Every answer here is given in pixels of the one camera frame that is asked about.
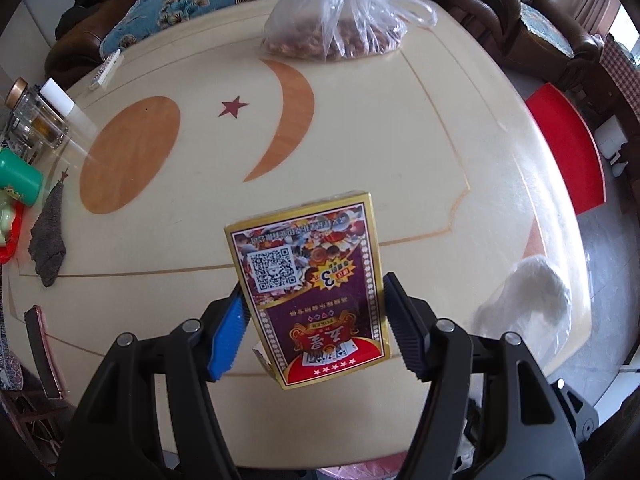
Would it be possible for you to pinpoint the glass jar with gold lid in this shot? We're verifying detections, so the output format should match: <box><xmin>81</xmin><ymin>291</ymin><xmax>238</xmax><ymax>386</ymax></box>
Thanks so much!
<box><xmin>6</xmin><ymin>77</ymin><xmax>68</xmax><ymax>148</ymax></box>

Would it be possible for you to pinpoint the small white patterned box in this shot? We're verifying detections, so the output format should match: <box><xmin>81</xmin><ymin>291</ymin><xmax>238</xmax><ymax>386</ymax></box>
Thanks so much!
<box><xmin>89</xmin><ymin>50</ymin><xmax>123</xmax><ymax>92</ymax></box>

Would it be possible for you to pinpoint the phone with pink case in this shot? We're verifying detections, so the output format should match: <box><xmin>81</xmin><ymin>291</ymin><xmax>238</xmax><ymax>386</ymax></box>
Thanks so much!
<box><xmin>24</xmin><ymin>305</ymin><xmax>68</xmax><ymax>401</ymax></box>

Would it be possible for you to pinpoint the checkered cloth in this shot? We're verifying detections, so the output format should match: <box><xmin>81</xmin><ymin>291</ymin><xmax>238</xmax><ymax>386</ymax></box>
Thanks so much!
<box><xmin>597</xmin><ymin>35</ymin><xmax>640</xmax><ymax>111</ymax></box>

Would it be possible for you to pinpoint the clear bottle with white cap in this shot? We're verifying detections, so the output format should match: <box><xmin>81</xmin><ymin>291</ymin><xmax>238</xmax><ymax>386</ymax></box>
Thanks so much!
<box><xmin>40</xmin><ymin>79</ymin><xmax>101</xmax><ymax>161</ymax></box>

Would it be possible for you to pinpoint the crumpled white plastic bag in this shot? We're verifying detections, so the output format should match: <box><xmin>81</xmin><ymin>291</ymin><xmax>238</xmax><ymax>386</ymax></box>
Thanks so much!
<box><xmin>474</xmin><ymin>255</ymin><xmax>572</xmax><ymax>346</ymax></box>

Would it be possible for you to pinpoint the grey cloth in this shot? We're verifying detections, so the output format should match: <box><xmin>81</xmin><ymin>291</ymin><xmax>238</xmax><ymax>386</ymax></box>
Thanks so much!
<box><xmin>29</xmin><ymin>170</ymin><xmax>68</xmax><ymax>288</ymax></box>

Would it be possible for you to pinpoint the red stool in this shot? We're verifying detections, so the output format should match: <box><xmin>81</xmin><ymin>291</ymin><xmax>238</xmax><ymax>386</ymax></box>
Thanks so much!
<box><xmin>525</xmin><ymin>82</ymin><xmax>606</xmax><ymax>216</ymax></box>

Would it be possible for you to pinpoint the clear plastic bag of nuts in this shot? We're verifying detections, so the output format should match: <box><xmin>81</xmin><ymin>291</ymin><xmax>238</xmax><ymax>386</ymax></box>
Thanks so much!
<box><xmin>250</xmin><ymin>0</ymin><xmax>438</xmax><ymax>63</ymax></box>

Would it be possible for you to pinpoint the green plastic cup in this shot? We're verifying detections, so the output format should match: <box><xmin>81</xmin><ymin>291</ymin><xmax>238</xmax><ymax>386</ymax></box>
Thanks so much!
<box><xmin>0</xmin><ymin>147</ymin><xmax>43</xmax><ymax>207</ymax></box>

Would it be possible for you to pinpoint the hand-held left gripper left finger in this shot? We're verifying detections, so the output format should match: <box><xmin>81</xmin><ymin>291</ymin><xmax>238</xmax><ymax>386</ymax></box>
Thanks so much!
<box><xmin>55</xmin><ymin>280</ymin><xmax>251</xmax><ymax>480</ymax></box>

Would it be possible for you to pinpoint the purple playing card box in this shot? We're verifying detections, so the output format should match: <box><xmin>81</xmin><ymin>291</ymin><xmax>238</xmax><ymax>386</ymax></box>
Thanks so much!
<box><xmin>223</xmin><ymin>191</ymin><xmax>391</xmax><ymax>391</ymax></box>

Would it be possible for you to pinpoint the red plastic object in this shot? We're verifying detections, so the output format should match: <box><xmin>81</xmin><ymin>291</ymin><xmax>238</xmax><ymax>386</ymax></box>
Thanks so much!
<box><xmin>0</xmin><ymin>210</ymin><xmax>23</xmax><ymax>266</ymax></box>

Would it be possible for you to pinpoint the beige round table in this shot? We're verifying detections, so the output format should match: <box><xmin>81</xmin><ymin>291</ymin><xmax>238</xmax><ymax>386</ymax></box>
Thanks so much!
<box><xmin>0</xmin><ymin>0</ymin><xmax>596</xmax><ymax>471</ymax></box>

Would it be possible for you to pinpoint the white power adapter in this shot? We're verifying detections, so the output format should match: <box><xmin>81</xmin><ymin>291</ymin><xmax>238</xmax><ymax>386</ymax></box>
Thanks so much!
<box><xmin>597</xmin><ymin>117</ymin><xmax>628</xmax><ymax>176</ymax></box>

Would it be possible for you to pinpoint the brown leather sofa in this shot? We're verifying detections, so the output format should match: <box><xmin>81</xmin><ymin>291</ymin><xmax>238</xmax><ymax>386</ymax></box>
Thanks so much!
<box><xmin>44</xmin><ymin>0</ymin><xmax>301</xmax><ymax>81</ymax></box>
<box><xmin>430</xmin><ymin>0</ymin><xmax>608</xmax><ymax>86</ymax></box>

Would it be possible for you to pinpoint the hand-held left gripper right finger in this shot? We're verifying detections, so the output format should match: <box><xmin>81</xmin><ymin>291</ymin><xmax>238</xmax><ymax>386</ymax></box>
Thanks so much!
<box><xmin>382</xmin><ymin>272</ymin><xmax>586</xmax><ymax>480</ymax></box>

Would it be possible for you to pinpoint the blue patterned cushion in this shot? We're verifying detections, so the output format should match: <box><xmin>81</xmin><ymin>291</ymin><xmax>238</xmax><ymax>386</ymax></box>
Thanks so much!
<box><xmin>517</xmin><ymin>2</ymin><xmax>576</xmax><ymax>58</ymax></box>
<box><xmin>100</xmin><ymin>0</ymin><xmax>301</xmax><ymax>58</ymax></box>

